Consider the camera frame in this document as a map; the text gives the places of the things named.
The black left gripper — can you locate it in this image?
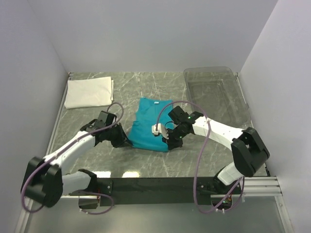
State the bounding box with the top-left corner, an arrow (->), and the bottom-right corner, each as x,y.
105,122 -> 133,148

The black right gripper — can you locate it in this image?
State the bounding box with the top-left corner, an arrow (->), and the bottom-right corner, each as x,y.
162,126 -> 189,150

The teal t shirt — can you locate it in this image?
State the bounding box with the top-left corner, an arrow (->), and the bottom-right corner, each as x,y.
128,98 -> 172,152

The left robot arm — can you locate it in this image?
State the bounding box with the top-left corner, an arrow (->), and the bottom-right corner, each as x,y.
21,119 -> 132,208

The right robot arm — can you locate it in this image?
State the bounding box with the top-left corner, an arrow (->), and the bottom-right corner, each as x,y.
152,106 -> 270,194

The clear plastic bin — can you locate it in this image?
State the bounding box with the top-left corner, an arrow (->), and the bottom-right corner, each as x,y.
183,67 -> 251,129

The folded white t shirt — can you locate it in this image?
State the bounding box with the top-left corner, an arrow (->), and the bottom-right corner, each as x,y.
64,77 -> 114,109

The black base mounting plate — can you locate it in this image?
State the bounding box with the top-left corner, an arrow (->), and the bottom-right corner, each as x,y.
92,177 -> 241,205

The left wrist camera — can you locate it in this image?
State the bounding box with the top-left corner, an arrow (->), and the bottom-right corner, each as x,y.
95,111 -> 117,128

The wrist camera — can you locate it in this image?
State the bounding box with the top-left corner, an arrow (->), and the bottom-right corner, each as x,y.
95,111 -> 117,128
152,123 -> 169,139

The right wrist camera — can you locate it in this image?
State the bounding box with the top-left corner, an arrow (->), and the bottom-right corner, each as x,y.
152,123 -> 169,139

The aluminium rail frame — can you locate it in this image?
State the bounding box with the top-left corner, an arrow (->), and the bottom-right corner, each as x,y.
16,177 -> 293,233

